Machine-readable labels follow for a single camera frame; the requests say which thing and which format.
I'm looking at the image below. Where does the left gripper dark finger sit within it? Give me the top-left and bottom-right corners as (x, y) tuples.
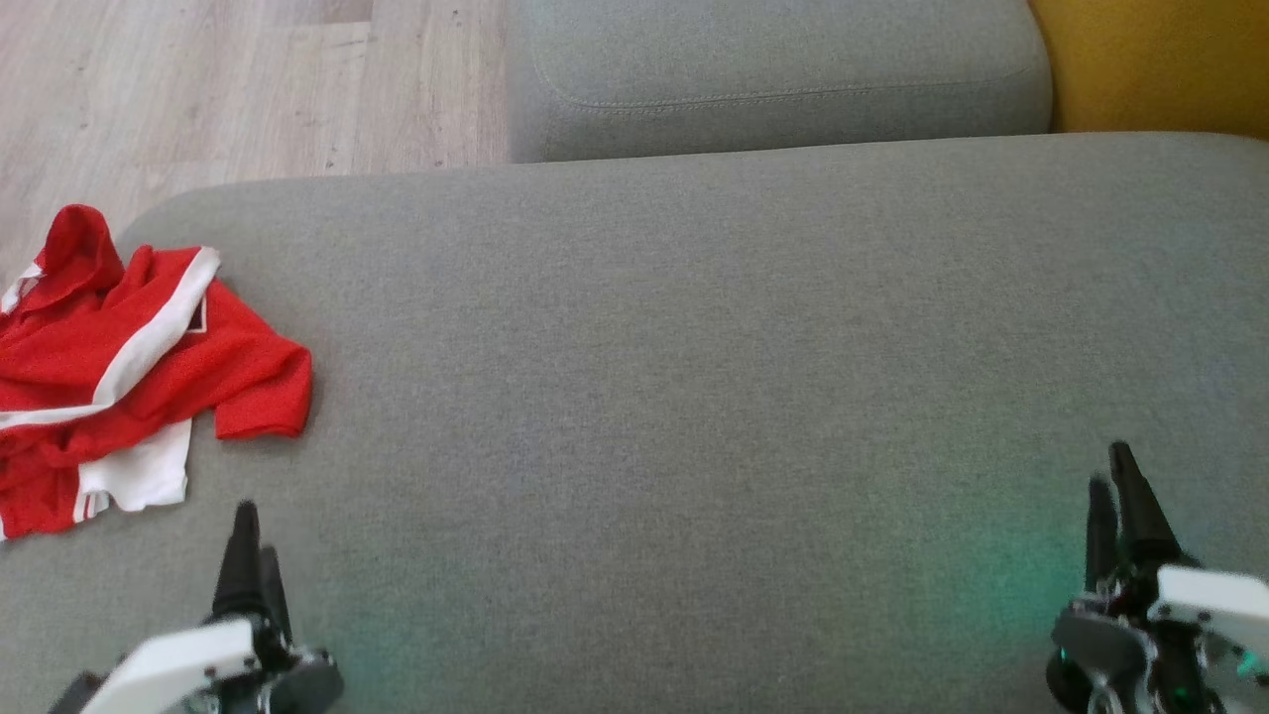
(260, 545), (295, 651)
(213, 501), (263, 622)

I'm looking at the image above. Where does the grey fabric sofa seat cushion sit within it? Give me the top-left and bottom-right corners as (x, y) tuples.
(0, 132), (1269, 714)

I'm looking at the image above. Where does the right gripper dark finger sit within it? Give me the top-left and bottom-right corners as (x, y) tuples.
(1108, 441), (1187, 577)
(1084, 474), (1122, 597)

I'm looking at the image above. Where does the red basketball jersey white trim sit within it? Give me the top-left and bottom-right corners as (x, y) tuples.
(0, 281), (314, 542)

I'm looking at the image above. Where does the grey fabric sofa back cushion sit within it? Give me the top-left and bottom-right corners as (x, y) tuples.
(506, 0), (1054, 165)

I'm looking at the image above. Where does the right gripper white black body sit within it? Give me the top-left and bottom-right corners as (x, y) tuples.
(1046, 565), (1269, 714)

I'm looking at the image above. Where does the yellow cushion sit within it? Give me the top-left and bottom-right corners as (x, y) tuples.
(1026, 0), (1269, 140)

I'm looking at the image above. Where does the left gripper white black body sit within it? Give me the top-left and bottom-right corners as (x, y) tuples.
(79, 615), (344, 714)

